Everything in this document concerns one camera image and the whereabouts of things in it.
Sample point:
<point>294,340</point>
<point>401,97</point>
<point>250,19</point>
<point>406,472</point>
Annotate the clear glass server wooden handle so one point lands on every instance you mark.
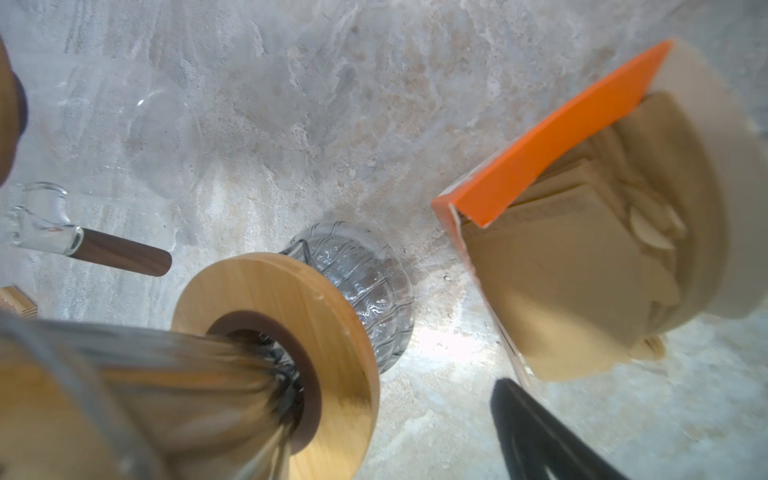
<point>130,143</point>

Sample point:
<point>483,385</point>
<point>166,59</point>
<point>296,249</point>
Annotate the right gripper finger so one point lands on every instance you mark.
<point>536,445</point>

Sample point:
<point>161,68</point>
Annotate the grey glass carafe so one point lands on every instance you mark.
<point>371,277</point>

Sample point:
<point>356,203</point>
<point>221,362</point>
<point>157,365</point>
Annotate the orange coffee filter pack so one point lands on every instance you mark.
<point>637,206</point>

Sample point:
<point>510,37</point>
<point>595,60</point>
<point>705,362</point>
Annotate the grey glass dripper cone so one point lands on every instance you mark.
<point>138,346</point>

